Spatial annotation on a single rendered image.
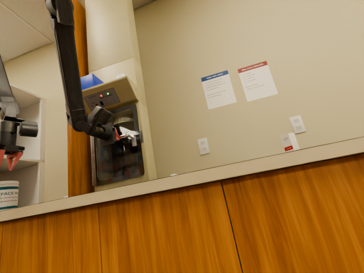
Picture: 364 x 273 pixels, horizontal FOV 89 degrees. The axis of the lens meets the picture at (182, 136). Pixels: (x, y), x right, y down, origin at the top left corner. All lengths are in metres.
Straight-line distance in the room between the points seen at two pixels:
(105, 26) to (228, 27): 0.94
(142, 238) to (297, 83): 1.33
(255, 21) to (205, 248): 1.61
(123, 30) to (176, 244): 1.25
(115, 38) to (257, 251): 1.34
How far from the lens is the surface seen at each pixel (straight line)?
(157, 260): 0.70
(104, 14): 1.62
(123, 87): 1.08
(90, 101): 1.18
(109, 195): 0.71
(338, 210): 0.68
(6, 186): 1.28
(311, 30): 1.80
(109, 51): 1.39
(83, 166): 1.18
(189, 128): 1.40
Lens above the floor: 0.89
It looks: 16 degrees up
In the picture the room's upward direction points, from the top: 11 degrees counter-clockwise
